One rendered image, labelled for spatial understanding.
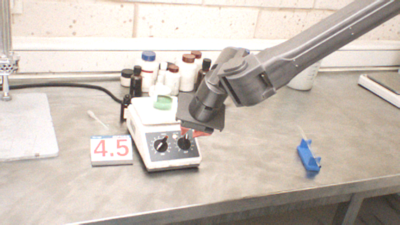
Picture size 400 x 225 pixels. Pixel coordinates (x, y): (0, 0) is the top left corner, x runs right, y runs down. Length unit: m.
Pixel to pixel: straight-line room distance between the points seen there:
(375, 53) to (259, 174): 1.02
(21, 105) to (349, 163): 0.85
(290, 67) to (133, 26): 0.75
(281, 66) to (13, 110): 0.70
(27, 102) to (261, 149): 0.62
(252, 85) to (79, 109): 0.58
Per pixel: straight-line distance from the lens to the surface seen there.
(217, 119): 0.90
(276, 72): 0.78
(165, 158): 0.98
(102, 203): 0.90
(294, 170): 1.10
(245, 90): 0.77
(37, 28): 1.38
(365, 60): 1.91
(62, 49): 1.36
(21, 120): 1.15
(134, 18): 1.43
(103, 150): 1.02
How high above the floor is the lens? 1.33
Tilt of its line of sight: 27 degrees down
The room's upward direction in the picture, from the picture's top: 9 degrees clockwise
